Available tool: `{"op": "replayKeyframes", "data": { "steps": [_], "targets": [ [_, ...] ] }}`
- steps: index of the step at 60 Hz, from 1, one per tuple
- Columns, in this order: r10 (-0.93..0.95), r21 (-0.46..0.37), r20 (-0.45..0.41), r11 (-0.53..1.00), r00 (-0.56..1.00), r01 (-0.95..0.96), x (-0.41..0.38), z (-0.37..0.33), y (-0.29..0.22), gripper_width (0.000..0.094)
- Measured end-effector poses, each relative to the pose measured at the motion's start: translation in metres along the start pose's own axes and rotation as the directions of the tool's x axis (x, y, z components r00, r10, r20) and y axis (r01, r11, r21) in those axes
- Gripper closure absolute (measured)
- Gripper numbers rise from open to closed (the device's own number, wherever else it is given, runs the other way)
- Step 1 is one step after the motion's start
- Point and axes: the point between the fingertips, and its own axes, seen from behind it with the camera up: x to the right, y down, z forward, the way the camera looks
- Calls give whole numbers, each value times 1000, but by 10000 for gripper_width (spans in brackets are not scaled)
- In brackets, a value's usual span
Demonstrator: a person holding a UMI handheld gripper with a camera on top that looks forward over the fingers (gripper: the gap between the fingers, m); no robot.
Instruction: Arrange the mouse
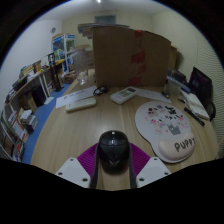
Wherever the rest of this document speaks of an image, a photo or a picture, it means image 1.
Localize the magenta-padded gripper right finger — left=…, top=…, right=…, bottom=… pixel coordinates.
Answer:
left=128, top=142, right=173, bottom=189

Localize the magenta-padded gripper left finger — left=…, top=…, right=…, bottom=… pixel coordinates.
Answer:
left=54, top=142, right=101, bottom=190

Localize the black computer mouse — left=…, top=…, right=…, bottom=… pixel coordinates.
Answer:
left=96, top=130, right=130, bottom=175

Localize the white printed mouse pad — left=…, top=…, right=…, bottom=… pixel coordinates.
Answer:
left=134, top=100, right=197, bottom=164

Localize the black marker pen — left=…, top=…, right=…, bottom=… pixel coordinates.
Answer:
left=183, top=106, right=206, bottom=127

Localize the white shelf unit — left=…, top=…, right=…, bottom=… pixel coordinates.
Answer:
left=0, top=103, right=39, bottom=163

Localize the white notebook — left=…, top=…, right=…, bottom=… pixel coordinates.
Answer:
left=181, top=89, right=212, bottom=121

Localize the white remote with display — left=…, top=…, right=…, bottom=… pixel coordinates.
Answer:
left=110, top=86, right=138, bottom=105

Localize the clear plastic container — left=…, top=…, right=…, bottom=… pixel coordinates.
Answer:
left=166, top=79, right=183, bottom=98

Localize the blue book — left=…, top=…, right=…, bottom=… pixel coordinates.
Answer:
left=166, top=74, right=192, bottom=94

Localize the open cardboard floor box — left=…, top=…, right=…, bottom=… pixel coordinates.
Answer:
left=63, top=71, right=78, bottom=84

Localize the black floor stand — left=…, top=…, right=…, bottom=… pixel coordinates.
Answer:
left=46, top=52, right=64, bottom=93

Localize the dark bag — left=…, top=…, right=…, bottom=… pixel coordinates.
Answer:
left=168, top=68, right=188, bottom=84

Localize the black office chair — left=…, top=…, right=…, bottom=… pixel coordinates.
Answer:
left=188, top=66, right=217, bottom=122

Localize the wooden side desk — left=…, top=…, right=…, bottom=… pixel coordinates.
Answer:
left=6, top=59, right=66, bottom=104

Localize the clear glass jar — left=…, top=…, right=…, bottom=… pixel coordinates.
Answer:
left=71, top=46, right=90, bottom=86

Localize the small brown cardboard box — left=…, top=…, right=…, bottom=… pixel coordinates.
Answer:
left=169, top=44, right=179, bottom=71

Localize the large brown cardboard box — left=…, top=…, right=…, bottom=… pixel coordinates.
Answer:
left=91, top=25, right=173, bottom=89

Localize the blue white display cabinet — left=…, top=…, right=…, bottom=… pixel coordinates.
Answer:
left=50, top=33, right=76, bottom=64

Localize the black coiled cable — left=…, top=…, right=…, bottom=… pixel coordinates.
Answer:
left=92, top=85, right=109, bottom=97

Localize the wall window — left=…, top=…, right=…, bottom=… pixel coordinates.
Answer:
left=94, top=14, right=117, bottom=25

